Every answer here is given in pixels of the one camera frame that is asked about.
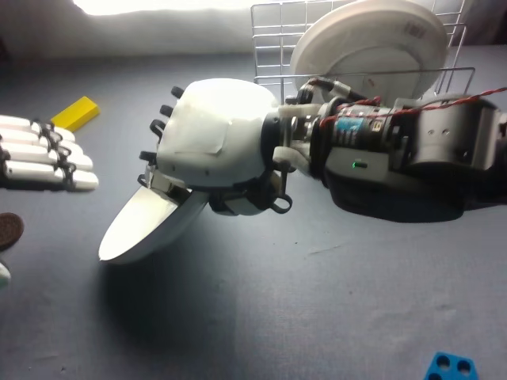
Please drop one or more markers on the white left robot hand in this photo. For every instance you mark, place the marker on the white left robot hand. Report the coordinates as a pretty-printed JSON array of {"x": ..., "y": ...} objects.
[{"x": 31, "y": 158}]

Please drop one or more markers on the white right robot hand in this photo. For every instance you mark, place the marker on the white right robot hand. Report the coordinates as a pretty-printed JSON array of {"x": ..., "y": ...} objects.
[{"x": 210, "y": 134}]

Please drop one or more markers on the white ceramic plate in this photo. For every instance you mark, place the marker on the white ceramic plate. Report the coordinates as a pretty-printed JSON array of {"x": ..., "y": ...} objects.
[
  {"x": 368, "y": 43},
  {"x": 146, "y": 229}
]

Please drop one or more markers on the yellow rectangular block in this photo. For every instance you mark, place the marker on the yellow rectangular block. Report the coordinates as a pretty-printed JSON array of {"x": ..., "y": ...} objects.
[{"x": 75, "y": 114}]

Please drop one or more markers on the brown round cookie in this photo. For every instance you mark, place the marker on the brown round cookie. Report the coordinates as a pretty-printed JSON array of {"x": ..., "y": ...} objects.
[{"x": 10, "y": 231}]

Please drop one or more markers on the blue pentagon block with holes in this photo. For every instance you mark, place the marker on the blue pentagon block with holes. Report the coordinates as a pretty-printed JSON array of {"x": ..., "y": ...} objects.
[{"x": 451, "y": 368}]

